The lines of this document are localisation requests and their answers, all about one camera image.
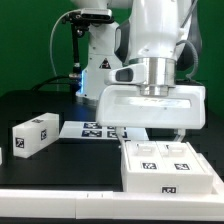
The white door panel with pegs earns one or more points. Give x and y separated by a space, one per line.
178 158

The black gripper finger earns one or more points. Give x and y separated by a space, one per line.
119 133
179 134

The white marker base sheet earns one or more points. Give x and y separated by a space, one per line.
93 131

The white cabinet top block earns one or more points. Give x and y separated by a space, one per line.
35 134

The white L-shaped fence frame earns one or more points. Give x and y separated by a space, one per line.
113 205

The white cabinet body box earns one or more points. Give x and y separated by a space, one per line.
163 181

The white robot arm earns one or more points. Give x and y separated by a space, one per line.
158 46

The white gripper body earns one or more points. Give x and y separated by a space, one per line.
124 106

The white part at left edge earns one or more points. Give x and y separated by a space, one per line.
1 160

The white door panel with knob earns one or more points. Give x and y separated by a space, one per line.
144 157

